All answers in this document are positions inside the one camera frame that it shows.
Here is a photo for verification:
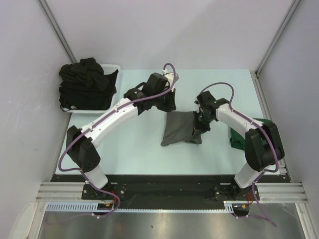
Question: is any grey t shirt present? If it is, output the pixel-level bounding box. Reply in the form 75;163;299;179
160;111;202;146

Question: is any white plastic basket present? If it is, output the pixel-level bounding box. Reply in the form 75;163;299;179
60;64;122;115

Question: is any black t shirts pile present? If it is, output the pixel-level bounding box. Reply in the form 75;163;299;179
59;57;119;111

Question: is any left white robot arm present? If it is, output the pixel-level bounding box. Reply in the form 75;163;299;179
66;70;179;199

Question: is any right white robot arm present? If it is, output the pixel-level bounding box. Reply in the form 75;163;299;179
192;91;285;200

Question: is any green folded t shirt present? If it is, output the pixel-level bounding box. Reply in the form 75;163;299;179
229;118;272;151

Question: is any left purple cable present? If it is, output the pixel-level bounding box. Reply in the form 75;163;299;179
46;63;179;226

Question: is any purple cable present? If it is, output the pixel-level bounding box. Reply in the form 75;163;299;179
46;63;179;226
199;82;280;228

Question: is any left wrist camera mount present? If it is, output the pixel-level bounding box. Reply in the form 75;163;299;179
162;70;179;92

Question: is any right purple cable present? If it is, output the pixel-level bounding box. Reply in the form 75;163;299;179
199;82;280;228

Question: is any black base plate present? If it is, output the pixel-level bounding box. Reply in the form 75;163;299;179
51;174;292;211

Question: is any aluminium frame rail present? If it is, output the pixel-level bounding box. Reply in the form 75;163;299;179
36;182;308;204

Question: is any light blue cable duct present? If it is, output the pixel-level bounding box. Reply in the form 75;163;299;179
46;202;234;213

